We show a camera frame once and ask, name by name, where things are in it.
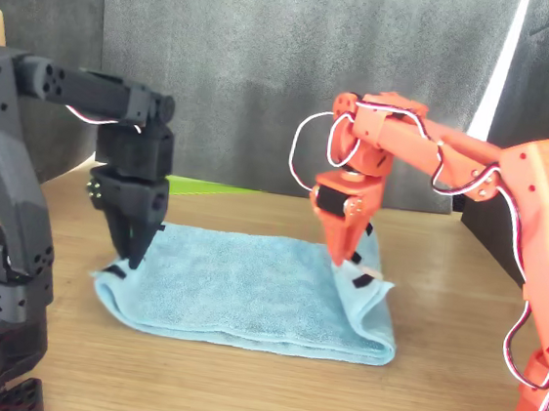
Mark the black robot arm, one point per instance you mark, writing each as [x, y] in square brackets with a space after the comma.
[2, 177]

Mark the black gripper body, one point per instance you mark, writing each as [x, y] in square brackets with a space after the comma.
[133, 195]

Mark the green plastic folder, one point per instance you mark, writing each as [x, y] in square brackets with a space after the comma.
[198, 187]

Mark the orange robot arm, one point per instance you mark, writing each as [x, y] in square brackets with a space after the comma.
[538, 218]

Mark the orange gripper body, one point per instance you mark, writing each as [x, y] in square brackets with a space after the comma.
[359, 195]

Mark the light blue towel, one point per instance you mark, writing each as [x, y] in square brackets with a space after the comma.
[246, 286]

